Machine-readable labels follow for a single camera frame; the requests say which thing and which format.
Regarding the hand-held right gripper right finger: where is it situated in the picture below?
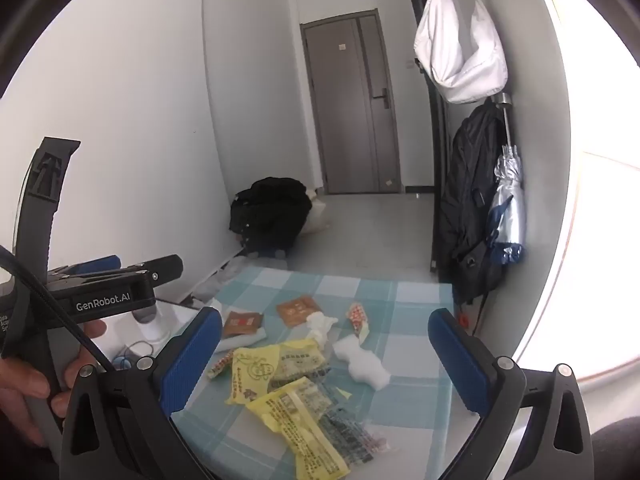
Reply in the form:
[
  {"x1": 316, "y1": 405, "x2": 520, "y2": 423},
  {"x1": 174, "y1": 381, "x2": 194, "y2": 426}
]
[{"x1": 427, "y1": 307, "x2": 596, "y2": 480}]

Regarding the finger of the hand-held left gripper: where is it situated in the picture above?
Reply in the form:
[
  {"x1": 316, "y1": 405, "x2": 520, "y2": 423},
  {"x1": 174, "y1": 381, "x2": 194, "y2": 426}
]
[
  {"x1": 60, "y1": 255, "x2": 122, "y2": 276},
  {"x1": 117, "y1": 254, "x2": 184, "y2": 288}
]

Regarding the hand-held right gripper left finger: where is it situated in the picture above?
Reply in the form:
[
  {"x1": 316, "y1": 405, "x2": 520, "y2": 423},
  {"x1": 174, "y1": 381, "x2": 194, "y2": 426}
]
[{"x1": 59, "y1": 305, "x2": 223, "y2": 480}]

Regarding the small red patterned wrapper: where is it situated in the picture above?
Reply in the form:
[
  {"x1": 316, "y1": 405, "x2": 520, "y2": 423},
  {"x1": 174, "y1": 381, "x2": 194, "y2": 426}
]
[{"x1": 207, "y1": 350, "x2": 236, "y2": 380}]

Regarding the yellow packet with round logo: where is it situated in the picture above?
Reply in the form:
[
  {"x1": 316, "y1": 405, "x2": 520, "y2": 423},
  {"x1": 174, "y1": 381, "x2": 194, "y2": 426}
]
[{"x1": 224, "y1": 345, "x2": 281, "y2": 406}]

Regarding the brown packet with red heart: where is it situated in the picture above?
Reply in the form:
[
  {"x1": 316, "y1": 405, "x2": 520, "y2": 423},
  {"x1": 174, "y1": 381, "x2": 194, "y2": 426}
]
[{"x1": 221, "y1": 311, "x2": 264, "y2": 338}]

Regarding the white foam piece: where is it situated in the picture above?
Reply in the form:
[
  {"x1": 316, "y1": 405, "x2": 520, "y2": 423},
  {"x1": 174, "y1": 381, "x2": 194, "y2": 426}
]
[{"x1": 332, "y1": 336, "x2": 391, "y2": 390}]

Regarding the yellow packet with clear window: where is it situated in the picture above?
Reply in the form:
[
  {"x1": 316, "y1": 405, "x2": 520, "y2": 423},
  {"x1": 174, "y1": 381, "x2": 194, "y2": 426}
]
[{"x1": 270, "y1": 338, "x2": 332, "y2": 391}]

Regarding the red patterned snack wrapper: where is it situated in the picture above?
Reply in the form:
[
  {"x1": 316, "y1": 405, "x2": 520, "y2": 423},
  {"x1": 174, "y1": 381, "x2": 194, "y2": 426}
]
[{"x1": 346, "y1": 302, "x2": 372, "y2": 346}]

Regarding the brown packet with flower print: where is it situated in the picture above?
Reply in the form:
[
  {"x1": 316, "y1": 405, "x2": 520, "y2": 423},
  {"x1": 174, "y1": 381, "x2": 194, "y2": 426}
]
[{"x1": 276, "y1": 296, "x2": 321, "y2": 328}]

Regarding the large yellow packet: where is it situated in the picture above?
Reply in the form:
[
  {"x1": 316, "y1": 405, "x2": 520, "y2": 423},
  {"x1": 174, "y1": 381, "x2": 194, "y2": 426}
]
[{"x1": 247, "y1": 377, "x2": 351, "y2": 480}]

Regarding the clear printed plastic wrapper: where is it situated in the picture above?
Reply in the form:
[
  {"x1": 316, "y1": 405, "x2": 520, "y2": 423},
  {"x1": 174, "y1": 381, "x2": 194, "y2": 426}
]
[{"x1": 320, "y1": 385, "x2": 388, "y2": 466}]

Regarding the white tissue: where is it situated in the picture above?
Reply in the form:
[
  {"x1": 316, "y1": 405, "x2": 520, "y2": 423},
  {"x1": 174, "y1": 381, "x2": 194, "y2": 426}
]
[{"x1": 305, "y1": 311, "x2": 341, "y2": 346}]

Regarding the person's left hand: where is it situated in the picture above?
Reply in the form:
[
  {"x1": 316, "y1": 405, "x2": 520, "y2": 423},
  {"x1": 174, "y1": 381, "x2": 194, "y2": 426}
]
[{"x1": 0, "y1": 319, "x2": 108, "y2": 448}]

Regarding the dark blue box white lid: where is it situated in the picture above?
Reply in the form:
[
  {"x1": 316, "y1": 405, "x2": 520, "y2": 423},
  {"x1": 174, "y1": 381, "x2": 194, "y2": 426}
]
[{"x1": 97, "y1": 301, "x2": 203, "y2": 361}]

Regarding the white cup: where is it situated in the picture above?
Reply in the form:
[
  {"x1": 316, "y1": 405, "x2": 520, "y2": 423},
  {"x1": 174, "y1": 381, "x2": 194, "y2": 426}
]
[{"x1": 132, "y1": 307, "x2": 171, "y2": 346}]

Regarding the teal checkered tablecloth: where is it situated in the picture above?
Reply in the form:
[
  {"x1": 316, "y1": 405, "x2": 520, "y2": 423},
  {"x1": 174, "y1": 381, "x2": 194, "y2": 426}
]
[{"x1": 170, "y1": 266, "x2": 481, "y2": 480}]

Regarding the black bag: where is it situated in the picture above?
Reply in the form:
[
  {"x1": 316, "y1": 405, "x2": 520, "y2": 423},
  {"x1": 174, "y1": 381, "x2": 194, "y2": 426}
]
[{"x1": 229, "y1": 177, "x2": 313, "y2": 260}]

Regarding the silver folded umbrella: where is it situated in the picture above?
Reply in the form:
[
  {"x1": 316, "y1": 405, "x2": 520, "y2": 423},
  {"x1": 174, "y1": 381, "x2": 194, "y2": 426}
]
[{"x1": 487, "y1": 92, "x2": 528, "y2": 266}]

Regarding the cream white bag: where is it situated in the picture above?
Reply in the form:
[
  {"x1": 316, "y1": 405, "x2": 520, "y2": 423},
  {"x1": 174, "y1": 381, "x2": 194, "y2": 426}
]
[{"x1": 300, "y1": 187, "x2": 333, "y2": 233}]

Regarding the black hanging backpack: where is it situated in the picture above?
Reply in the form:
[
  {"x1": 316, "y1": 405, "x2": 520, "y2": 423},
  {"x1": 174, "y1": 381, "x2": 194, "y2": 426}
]
[{"x1": 439, "y1": 102, "x2": 508, "y2": 306}]

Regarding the person's dark trouser leg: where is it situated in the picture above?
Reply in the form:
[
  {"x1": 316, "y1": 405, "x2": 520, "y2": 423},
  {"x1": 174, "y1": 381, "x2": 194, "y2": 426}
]
[{"x1": 591, "y1": 415, "x2": 640, "y2": 480}]

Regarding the white wardrobe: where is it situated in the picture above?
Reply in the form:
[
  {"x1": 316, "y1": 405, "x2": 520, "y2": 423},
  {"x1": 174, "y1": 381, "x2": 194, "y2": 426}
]
[{"x1": 470, "y1": 0, "x2": 640, "y2": 386}]

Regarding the grey brown door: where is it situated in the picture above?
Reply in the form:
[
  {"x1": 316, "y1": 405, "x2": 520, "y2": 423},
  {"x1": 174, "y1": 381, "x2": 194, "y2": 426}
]
[{"x1": 300, "y1": 9, "x2": 402, "y2": 195}]

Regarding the white hanging bag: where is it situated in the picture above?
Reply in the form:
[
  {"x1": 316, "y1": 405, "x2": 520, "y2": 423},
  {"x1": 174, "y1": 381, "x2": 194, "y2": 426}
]
[{"x1": 414, "y1": 0, "x2": 509, "y2": 105}]

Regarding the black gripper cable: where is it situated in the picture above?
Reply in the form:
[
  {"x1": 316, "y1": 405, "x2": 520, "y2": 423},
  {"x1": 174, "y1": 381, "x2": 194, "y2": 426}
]
[{"x1": 0, "y1": 244, "x2": 118, "y2": 373}]

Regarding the black cable coil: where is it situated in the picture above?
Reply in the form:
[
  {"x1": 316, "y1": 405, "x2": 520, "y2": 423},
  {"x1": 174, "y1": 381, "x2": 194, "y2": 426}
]
[{"x1": 122, "y1": 341, "x2": 157, "y2": 361}]

